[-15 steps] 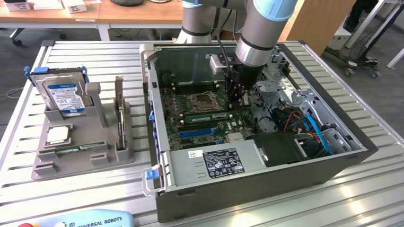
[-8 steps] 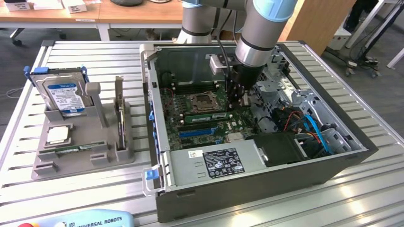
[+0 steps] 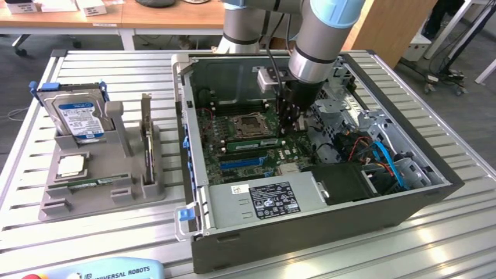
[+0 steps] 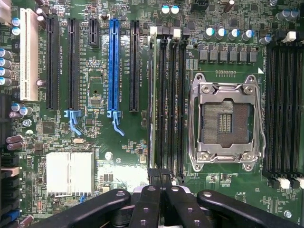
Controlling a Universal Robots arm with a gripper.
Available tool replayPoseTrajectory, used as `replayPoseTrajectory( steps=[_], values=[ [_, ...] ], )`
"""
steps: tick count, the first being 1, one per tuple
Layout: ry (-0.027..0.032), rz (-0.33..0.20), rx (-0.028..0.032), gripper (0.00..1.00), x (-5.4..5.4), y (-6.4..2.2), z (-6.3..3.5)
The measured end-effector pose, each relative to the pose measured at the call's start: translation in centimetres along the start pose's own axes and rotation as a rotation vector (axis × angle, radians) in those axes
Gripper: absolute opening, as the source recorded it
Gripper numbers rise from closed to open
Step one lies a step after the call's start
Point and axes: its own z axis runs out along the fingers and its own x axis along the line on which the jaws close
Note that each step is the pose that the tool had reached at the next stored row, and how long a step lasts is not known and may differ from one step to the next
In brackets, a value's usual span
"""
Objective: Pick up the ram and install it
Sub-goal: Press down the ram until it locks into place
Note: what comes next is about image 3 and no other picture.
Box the silver chipset heatsink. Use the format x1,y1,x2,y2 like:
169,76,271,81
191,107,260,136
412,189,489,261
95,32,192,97
279,162,303,176

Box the Universal Robots teach pendant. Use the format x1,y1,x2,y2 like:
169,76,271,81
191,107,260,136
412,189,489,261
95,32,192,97
0,256,164,279

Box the blue SATA wire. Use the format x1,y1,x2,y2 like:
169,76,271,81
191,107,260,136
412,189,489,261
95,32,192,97
372,140,408,191

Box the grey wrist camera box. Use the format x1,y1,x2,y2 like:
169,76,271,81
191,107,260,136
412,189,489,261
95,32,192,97
256,66,292,94

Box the black RAM slots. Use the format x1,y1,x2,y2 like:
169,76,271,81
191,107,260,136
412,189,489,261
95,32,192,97
213,99,269,113

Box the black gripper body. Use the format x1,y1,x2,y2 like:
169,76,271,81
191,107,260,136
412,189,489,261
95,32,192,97
277,78,325,138

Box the hard disk blue label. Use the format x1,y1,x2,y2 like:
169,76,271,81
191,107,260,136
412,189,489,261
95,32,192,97
41,83,116,144

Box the silver CPU chip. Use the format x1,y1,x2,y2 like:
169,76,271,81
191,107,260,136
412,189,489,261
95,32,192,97
56,155,89,178

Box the green installed RAM stick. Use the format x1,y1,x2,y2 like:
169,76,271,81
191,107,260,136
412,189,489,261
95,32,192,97
225,138,281,152

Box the thin white cable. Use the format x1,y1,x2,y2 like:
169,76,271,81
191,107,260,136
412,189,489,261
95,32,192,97
7,106,32,120

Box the green motherboard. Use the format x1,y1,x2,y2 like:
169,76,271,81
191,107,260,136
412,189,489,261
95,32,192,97
195,100,323,185

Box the blue expansion slot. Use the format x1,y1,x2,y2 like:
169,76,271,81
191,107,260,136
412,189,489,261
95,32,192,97
219,156,269,171

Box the silver disk bay cage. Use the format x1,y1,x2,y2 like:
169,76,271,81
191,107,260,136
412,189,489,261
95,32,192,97
312,98,365,138

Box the wooden desk white frame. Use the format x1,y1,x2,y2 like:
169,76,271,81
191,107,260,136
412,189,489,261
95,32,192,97
0,0,235,52

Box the expansion card standing upright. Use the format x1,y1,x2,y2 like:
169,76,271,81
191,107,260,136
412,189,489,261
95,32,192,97
137,92,156,185

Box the grey parts rack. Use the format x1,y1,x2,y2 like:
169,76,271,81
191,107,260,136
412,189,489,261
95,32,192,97
37,100,168,223

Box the black open PC case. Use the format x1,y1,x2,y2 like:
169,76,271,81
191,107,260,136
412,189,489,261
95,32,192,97
171,50,467,276

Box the power wire bundle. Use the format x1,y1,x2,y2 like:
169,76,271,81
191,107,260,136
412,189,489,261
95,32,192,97
335,132,389,168

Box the wooden board panel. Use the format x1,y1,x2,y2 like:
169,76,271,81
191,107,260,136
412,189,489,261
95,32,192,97
341,0,436,69

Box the CPU socket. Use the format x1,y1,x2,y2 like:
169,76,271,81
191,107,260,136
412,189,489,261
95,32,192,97
229,111,269,139

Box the blue disk carrier frame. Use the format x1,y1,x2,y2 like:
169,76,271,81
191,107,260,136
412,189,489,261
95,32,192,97
28,77,108,103

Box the grey power supply unit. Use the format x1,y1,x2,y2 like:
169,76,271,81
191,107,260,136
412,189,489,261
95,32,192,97
200,170,331,231

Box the wheeled cart base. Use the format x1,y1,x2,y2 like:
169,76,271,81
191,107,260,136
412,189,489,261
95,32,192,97
423,69,467,95

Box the black camera cable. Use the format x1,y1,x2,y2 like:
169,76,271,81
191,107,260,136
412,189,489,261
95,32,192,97
264,11,283,101

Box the white cardboard box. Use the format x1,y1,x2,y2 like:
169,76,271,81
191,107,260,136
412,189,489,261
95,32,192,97
75,0,111,17
40,0,83,13
7,0,39,15

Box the white table frame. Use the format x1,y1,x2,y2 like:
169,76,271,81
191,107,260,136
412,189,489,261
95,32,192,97
425,0,496,85

